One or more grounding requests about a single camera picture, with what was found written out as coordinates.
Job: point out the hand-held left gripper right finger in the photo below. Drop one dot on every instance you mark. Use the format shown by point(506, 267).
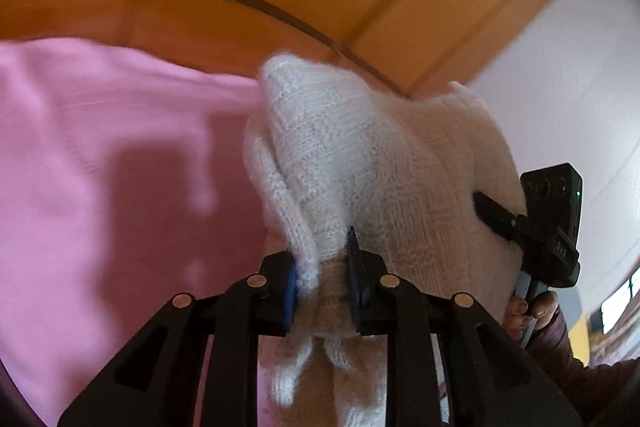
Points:
point(356, 287)

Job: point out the person's maroon sleeved right forearm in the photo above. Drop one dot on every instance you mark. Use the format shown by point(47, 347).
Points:
point(585, 382)

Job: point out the blurred patterned cloth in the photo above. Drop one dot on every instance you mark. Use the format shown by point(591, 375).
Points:
point(617, 342)

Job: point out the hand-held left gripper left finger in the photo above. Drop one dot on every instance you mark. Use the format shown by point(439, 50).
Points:
point(287, 292)

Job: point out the pink bed sheet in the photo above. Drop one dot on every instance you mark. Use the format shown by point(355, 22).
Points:
point(115, 187)

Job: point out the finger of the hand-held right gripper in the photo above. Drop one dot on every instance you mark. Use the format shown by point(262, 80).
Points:
point(497, 217)

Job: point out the white knitted sweater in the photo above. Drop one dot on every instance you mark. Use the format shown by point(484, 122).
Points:
point(380, 177)

